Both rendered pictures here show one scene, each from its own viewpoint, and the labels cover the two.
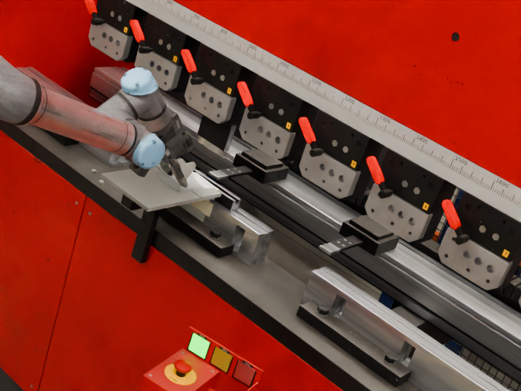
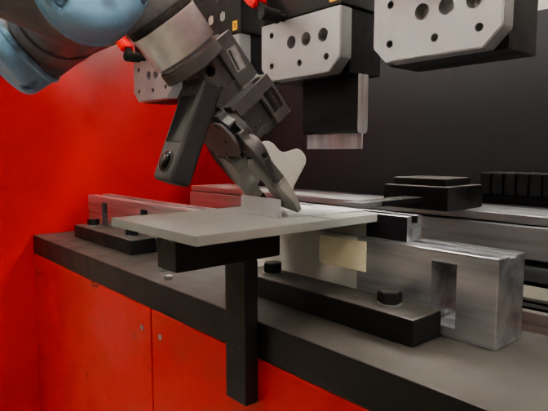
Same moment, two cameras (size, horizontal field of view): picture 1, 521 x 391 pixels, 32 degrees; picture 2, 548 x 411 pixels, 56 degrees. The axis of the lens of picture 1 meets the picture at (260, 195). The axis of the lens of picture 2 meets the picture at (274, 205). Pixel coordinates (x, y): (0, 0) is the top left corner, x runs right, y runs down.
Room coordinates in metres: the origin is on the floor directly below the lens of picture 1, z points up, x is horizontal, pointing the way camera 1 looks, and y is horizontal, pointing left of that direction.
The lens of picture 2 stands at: (1.48, 0.05, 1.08)
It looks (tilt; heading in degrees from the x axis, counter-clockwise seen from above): 6 degrees down; 15
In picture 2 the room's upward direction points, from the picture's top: straight up
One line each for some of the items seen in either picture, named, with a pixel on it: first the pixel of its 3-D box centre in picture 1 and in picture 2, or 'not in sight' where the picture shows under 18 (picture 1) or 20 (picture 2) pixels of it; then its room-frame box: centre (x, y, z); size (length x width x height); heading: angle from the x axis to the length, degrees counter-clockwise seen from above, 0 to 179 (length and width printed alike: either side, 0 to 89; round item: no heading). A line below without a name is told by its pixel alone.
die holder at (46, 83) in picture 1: (69, 114); (146, 222); (2.49, 0.62, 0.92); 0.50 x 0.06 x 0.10; 57
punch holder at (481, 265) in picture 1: (487, 239); not in sight; (1.76, -0.48, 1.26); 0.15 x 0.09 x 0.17; 57
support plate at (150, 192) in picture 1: (162, 185); (248, 219); (2.06, 0.24, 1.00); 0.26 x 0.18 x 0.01; 147
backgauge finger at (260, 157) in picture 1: (244, 167); (406, 194); (2.32, 0.07, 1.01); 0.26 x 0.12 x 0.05; 147
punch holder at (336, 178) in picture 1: (341, 153); not in sight; (1.98, -0.15, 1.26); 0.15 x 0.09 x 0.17; 57
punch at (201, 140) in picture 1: (215, 133); (333, 113); (2.19, 0.16, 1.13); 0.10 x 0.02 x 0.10; 57
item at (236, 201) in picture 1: (208, 187); (350, 220); (2.17, 0.14, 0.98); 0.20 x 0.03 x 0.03; 57
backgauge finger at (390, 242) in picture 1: (354, 237); not in sight; (2.10, -0.26, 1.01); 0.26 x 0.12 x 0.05; 147
